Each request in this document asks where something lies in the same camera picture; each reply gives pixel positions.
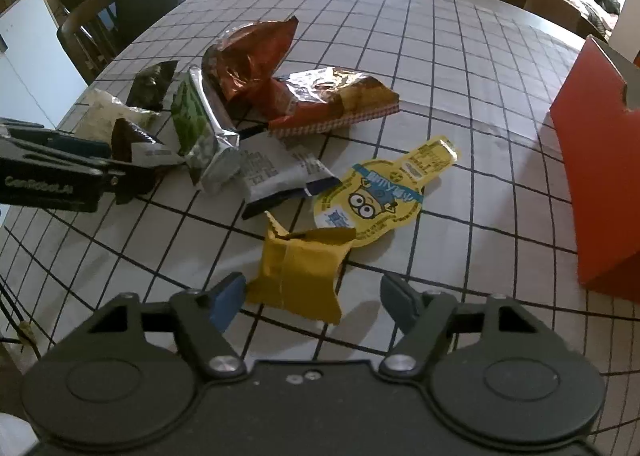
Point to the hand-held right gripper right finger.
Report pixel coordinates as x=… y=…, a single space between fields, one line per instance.
x=400 y=304

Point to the dark wooden chair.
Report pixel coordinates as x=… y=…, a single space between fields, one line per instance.
x=85 y=46

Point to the white navy snack packet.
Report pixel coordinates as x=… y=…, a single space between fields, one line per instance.
x=280 y=169

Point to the white grid tablecloth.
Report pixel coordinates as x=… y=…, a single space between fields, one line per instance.
x=450 y=61

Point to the red cardboard box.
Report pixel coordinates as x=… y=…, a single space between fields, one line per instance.
x=595 y=176

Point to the white translucent snack packet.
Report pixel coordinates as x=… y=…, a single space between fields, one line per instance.
x=107 y=116

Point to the yellow cartoon pouch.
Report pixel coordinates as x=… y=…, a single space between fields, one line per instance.
x=380 y=201

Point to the yellow snack packet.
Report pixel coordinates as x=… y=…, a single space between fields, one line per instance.
x=300 y=271

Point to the white cabinet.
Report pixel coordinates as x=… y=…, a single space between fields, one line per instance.
x=25 y=56

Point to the dark brown snack packet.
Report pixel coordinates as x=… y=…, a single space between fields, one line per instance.
x=125 y=136

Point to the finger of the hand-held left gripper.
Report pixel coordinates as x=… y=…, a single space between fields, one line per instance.
x=127 y=181
x=85 y=146

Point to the red checkered snack packet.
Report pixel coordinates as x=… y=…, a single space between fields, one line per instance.
x=340 y=96

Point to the green pea snack packet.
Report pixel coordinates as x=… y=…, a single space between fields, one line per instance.
x=192 y=126

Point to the black chair back cloth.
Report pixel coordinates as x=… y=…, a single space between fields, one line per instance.
x=145 y=1

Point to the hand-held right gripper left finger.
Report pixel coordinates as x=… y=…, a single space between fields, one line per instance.
x=227 y=302

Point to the dark triangular snack packet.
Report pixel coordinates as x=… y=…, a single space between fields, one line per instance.
x=150 y=86

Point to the crumpled orange chip bag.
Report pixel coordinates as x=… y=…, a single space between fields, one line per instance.
x=250 y=61

